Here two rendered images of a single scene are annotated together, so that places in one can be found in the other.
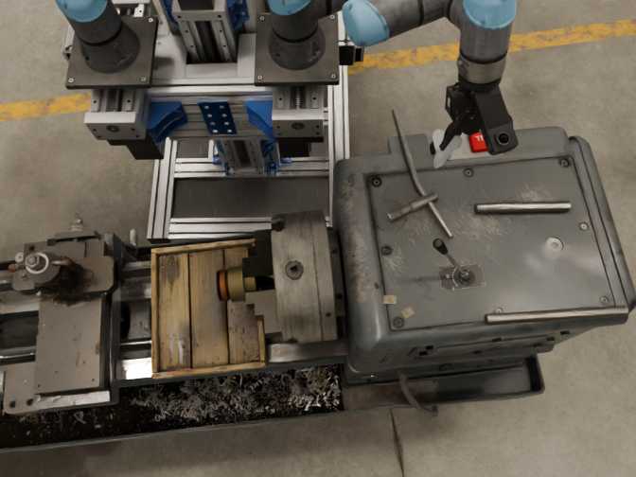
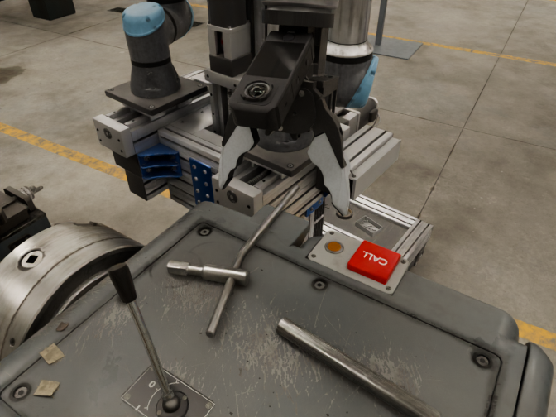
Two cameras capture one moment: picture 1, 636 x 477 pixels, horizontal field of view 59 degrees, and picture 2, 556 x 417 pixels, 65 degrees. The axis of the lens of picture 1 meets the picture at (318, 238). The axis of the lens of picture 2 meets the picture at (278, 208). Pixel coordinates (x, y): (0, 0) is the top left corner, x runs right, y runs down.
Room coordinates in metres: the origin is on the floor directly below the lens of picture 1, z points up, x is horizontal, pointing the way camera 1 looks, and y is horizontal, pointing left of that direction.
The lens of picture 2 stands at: (0.18, -0.53, 1.72)
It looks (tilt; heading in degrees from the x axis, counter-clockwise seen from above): 39 degrees down; 35
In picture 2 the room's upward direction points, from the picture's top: straight up
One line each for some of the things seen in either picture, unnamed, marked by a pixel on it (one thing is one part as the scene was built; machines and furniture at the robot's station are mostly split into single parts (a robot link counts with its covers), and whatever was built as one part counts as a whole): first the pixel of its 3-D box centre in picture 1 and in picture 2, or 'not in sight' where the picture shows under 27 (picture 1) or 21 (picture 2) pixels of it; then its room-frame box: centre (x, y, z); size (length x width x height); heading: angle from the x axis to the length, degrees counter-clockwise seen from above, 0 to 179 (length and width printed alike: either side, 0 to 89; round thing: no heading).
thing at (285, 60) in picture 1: (295, 33); (283, 119); (0.99, 0.03, 1.21); 0.15 x 0.15 x 0.10
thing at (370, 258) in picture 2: (483, 139); (373, 262); (0.62, -0.39, 1.26); 0.06 x 0.06 x 0.02; 3
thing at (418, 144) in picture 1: (409, 152); (275, 232); (0.61, -0.22, 1.24); 0.09 x 0.08 x 0.03; 93
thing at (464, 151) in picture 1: (469, 148); (356, 270); (0.62, -0.36, 1.23); 0.13 x 0.08 x 0.05; 93
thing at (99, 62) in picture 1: (104, 37); (153, 72); (1.01, 0.52, 1.21); 0.15 x 0.15 x 0.10
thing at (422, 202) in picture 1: (413, 206); (208, 271); (0.47, -0.21, 1.27); 0.12 x 0.02 x 0.02; 114
